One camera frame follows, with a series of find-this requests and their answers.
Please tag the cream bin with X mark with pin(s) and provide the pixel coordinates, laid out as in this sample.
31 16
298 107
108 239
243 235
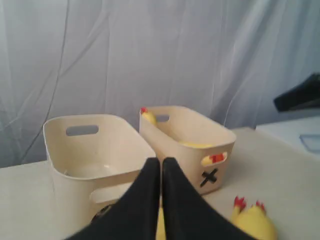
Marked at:
179 123

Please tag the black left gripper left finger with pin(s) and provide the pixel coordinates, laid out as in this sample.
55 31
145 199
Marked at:
135 215

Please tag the cream bin with O mark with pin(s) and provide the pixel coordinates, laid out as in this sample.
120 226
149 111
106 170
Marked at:
89 152

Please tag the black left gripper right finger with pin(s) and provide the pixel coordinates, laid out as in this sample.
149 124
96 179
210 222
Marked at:
187 216

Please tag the yellow rubber chicken whole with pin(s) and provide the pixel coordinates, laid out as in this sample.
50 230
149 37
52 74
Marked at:
160 231
254 220

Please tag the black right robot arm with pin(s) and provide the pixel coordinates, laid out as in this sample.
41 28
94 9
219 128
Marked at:
304 96

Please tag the headless yellow chicken body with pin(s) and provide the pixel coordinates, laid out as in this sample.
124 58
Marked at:
209 159

